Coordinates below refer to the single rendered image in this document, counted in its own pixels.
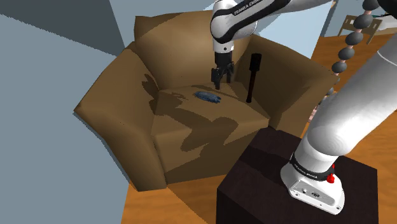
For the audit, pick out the dark grey beaded pole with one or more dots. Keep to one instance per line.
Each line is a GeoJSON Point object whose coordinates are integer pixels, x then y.
{"type": "Point", "coordinates": [354, 37]}

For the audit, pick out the blue oblong toy figure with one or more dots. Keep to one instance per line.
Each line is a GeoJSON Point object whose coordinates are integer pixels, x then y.
{"type": "Point", "coordinates": [206, 96]}

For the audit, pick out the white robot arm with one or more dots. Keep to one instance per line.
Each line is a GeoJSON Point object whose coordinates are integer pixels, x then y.
{"type": "Point", "coordinates": [347, 114]}

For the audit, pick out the brown armchair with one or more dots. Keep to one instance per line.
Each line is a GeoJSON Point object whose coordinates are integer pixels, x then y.
{"type": "Point", "coordinates": [124, 108]}

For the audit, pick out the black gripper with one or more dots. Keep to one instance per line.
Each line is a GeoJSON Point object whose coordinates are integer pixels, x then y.
{"type": "Point", "coordinates": [223, 59]}

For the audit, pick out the dark robot stand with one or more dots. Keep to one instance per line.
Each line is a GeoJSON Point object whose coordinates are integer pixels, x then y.
{"type": "Point", "coordinates": [260, 186]}

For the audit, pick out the wooden chair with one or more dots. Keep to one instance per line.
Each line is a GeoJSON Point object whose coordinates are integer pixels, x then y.
{"type": "Point", "coordinates": [347, 24]}

